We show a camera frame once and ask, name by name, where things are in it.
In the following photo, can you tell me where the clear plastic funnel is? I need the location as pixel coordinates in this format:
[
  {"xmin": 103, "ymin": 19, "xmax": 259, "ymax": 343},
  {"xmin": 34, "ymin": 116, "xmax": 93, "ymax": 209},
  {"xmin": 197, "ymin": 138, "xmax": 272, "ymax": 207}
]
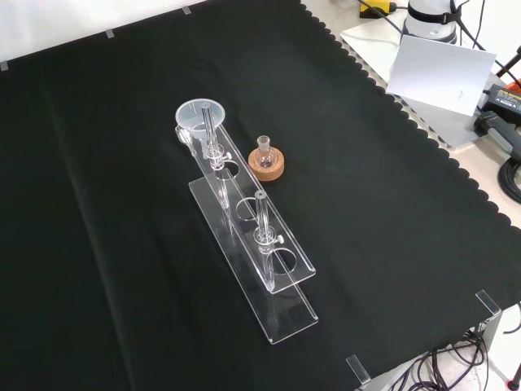
[{"xmin": 175, "ymin": 97, "xmax": 225, "ymax": 160}]

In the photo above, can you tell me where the clear acrylic funnel stand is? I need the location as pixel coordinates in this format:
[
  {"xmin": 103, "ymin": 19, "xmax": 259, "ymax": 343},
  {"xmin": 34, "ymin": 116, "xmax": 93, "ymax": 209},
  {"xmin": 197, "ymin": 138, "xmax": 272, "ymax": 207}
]
[{"xmin": 177, "ymin": 102, "xmax": 319, "ymax": 346}]

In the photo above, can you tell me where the small round-bottom glass flask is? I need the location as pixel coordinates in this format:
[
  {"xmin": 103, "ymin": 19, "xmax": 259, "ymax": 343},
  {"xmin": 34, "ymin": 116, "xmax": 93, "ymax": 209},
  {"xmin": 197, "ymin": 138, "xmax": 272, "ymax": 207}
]
[{"xmin": 256, "ymin": 135, "xmax": 274, "ymax": 169}]

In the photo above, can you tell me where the black bench cloth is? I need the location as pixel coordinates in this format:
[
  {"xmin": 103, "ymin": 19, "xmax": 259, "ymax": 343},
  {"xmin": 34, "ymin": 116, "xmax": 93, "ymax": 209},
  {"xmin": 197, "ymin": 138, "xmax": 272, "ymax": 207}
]
[{"xmin": 0, "ymin": 0, "xmax": 521, "ymax": 391}]

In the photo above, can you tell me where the pale board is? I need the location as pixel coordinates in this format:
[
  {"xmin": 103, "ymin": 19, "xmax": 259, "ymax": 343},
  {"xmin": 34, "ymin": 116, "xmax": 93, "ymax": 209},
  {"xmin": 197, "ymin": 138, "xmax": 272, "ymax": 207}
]
[{"xmin": 385, "ymin": 34, "xmax": 498, "ymax": 118}]

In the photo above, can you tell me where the yellow stop button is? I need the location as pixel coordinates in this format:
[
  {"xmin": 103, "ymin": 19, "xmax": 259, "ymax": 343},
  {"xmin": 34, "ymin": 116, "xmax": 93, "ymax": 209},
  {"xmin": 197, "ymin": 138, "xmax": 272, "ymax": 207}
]
[{"xmin": 359, "ymin": 0, "xmax": 398, "ymax": 19}]

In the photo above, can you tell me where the black and grey plug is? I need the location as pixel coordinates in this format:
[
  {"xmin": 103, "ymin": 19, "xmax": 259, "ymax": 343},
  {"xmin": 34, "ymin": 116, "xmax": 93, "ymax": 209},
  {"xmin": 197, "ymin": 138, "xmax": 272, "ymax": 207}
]
[{"xmin": 474, "ymin": 112, "xmax": 521, "ymax": 156}]

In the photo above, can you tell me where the black power adapter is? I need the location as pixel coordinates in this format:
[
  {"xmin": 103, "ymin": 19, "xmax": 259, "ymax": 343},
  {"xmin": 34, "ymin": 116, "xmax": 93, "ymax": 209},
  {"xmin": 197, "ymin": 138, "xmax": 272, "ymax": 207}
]
[{"xmin": 475, "ymin": 83, "xmax": 521, "ymax": 122}]

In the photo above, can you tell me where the cork ring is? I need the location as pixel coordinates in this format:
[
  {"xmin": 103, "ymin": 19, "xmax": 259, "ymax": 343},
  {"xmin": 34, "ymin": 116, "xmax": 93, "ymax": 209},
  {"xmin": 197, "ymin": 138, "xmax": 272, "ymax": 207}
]
[{"xmin": 247, "ymin": 147, "xmax": 285, "ymax": 184}]

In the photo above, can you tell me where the grey base plate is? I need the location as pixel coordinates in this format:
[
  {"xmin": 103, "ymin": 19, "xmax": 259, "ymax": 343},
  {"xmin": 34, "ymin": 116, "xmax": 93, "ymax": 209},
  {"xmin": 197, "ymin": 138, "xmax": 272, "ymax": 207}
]
[{"xmin": 339, "ymin": 15, "xmax": 489, "ymax": 150}]

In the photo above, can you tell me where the black stop button cable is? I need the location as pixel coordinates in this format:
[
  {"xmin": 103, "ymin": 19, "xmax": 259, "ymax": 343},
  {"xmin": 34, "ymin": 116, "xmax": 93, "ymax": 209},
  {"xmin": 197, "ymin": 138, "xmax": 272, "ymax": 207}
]
[{"xmin": 360, "ymin": 0, "xmax": 405, "ymax": 33}]

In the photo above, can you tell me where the black coiled cable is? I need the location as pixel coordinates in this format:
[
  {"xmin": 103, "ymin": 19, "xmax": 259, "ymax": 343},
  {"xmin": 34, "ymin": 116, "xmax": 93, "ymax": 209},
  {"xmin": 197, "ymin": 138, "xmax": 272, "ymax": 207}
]
[{"xmin": 497, "ymin": 156, "xmax": 521, "ymax": 205}]

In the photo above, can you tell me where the black floor cable bundle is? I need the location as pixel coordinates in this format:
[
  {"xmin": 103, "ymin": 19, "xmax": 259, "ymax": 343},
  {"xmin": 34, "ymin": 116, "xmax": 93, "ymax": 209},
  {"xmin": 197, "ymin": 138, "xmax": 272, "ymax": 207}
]
[{"xmin": 388, "ymin": 317, "xmax": 521, "ymax": 391}]

